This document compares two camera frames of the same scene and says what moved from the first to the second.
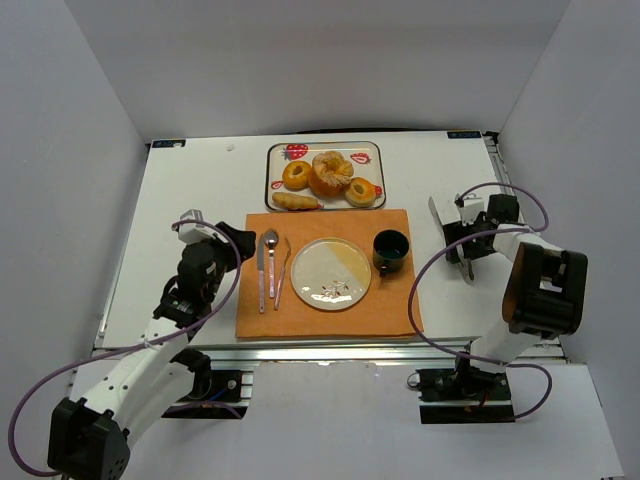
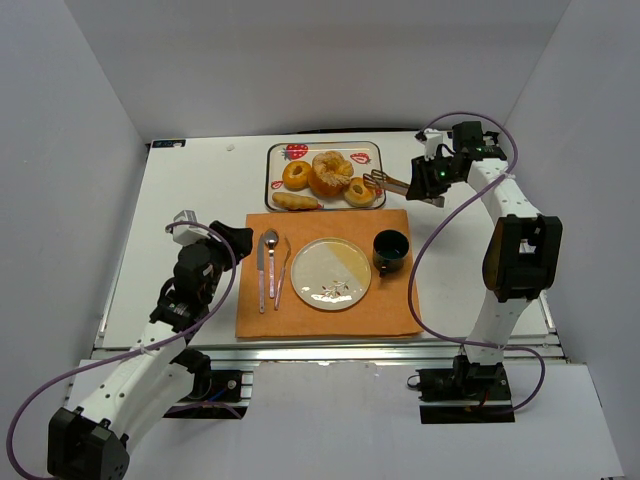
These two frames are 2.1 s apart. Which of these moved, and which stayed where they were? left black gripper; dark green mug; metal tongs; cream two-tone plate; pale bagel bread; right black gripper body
Moved: metal tongs; right black gripper body
Stayed: dark green mug; cream two-tone plate; left black gripper; pale bagel bread
